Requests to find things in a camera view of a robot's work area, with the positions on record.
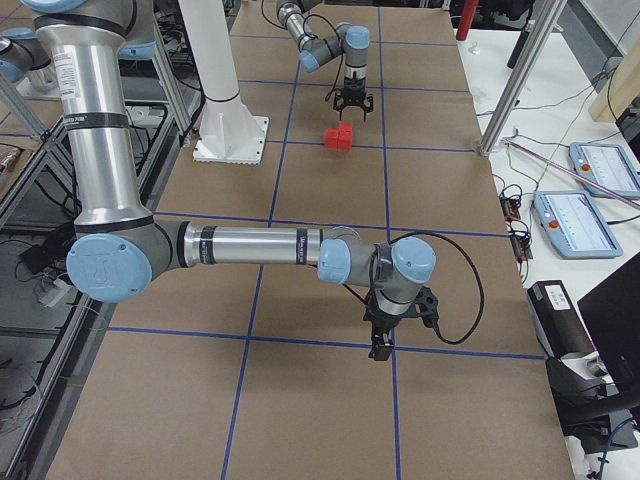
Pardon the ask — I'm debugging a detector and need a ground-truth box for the red cylinder object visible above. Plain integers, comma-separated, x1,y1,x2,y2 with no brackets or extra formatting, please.
456,0,479,41

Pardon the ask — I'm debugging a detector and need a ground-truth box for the teach pendant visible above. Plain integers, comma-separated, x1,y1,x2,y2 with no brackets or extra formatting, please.
533,190,623,259
569,142,639,200

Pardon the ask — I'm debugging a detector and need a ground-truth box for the red cube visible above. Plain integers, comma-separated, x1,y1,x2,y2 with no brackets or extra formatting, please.
338,122,353,137
337,131,353,151

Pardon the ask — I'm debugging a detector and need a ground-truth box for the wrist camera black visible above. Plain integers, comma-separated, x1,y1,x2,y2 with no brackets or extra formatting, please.
414,286,439,329

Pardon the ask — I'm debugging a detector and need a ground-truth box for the black cardboard box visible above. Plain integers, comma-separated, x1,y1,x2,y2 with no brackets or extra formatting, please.
527,280,595,358

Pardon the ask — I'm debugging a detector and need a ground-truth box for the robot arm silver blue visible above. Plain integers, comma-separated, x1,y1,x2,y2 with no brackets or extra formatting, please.
31,1,438,361
276,1,374,120

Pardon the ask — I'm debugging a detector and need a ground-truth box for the white camera pedestal column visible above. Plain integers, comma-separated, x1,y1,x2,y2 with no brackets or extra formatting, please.
179,0,269,165

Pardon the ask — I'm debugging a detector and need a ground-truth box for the teach pendant far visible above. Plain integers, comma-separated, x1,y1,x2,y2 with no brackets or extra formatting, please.
569,142,639,200

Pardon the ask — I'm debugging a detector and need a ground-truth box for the teach pendant near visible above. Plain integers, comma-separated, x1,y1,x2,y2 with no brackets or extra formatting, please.
533,190,623,259

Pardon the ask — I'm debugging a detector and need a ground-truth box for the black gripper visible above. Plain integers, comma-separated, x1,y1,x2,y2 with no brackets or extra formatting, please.
332,76,374,121
363,299,413,361

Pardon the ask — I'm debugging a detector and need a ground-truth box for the metal rod with handle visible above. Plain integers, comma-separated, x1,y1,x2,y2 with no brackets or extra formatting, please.
501,135,639,211

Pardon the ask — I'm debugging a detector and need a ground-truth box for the black monitor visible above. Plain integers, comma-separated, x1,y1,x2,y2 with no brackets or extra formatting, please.
578,254,640,387

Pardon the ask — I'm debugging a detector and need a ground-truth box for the aluminium frame post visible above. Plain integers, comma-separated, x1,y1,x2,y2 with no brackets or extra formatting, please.
478,0,567,157

